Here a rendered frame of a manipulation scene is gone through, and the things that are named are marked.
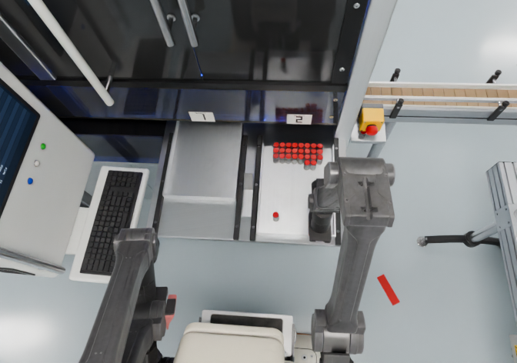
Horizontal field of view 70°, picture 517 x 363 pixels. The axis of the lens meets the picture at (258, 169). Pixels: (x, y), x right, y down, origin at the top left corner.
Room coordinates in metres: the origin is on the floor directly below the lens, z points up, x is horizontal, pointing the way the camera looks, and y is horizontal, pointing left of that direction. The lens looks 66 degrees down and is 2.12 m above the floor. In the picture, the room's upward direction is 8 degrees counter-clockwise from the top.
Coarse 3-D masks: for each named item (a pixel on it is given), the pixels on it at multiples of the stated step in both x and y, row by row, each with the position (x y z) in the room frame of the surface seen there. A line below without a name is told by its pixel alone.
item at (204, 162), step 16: (176, 128) 0.77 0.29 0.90; (192, 128) 0.77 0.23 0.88; (208, 128) 0.76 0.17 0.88; (224, 128) 0.75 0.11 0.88; (240, 128) 0.74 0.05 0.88; (176, 144) 0.72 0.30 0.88; (192, 144) 0.71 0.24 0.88; (208, 144) 0.70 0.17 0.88; (224, 144) 0.69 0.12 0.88; (240, 144) 0.66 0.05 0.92; (176, 160) 0.65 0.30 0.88; (192, 160) 0.64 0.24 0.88; (208, 160) 0.63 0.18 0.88; (224, 160) 0.62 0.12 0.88; (176, 176) 0.58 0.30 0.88; (192, 176) 0.57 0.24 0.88; (208, 176) 0.56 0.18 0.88; (224, 176) 0.55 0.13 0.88; (176, 192) 0.52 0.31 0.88; (192, 192) 0.51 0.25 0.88; (208, 192) 0.50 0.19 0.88; (224, 192) 0.49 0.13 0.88
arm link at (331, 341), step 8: (328, 336) -0.01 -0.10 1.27; (336, 336) -0.02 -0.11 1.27; (344, 336) -0.02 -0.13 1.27; (328, 344) -0.03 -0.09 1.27; (336, 344) -0.03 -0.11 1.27; (344, 344) -0.03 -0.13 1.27; (320, 352) -0.04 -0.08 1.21; (328, 352) -0.04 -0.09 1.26; (336, 352) -0.05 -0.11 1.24; (344, 352) -0.05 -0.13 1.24; (328, 360) -0.06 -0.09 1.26; (336, 360) -0.06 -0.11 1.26; (344, 360) -0.06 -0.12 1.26
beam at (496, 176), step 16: (496, 176) 0.53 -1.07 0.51; (512, 176) 0.51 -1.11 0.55; (496, 192) 0.47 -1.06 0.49; (512, 192) 0.44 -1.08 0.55; (496, 208) 0.40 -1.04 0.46; (512, 208) 0.37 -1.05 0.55; (496, 224) 0.33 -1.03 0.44; (512, 224) 0.30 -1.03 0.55; (512, 240) 0.24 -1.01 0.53; (512, 256) 0.18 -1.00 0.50; (512, 272) 0.12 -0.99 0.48; (512, 288) 0.06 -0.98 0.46; (512, 304) 0.00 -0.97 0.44
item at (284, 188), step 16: (272, 160) 0.59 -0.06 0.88; (272, 176) 0.53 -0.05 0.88; (288, 176) 0.52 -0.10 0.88; (304, 176) 0.51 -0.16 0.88; (320, 176) 0.50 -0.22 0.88; (272, 192) 0.46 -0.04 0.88; (288, 192) 0.46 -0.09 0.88; (304, 192) 0.45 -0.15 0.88; (272, 208) 0.41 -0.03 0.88; (288, 208) 0.40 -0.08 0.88; (304, 208) 0.39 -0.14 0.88; (272, 224) 0.35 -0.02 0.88; (288, 224) 0.34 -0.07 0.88; (304, 224) 0.34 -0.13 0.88
